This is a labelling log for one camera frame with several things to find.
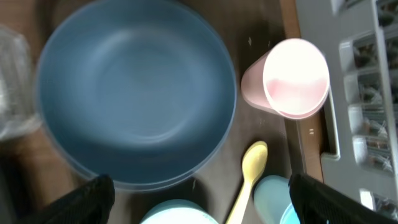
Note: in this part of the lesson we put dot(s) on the dark blue bowl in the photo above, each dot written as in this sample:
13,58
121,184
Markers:
144,91

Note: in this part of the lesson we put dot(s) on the dark brown serving tray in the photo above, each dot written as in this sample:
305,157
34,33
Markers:
247,29

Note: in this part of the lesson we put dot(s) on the clear plastic waste bin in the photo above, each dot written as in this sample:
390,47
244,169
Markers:
18,115

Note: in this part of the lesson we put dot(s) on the yellow plastic spoon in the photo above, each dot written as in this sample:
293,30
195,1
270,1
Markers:
253,165

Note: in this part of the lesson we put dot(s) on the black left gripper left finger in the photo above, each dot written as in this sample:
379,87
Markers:
91,203

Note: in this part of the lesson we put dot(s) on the light blue plastic cup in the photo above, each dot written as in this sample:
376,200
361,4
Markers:
272,201

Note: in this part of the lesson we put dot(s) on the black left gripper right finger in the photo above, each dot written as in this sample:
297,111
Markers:
316,203

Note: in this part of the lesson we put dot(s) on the grey dishwasher rack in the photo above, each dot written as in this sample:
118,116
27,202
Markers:
359,41

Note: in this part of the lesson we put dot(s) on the pink plastic cup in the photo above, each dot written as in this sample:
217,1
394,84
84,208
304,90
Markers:
291,80

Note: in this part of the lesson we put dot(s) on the light blue rice bowl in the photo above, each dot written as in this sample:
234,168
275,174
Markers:
177,211

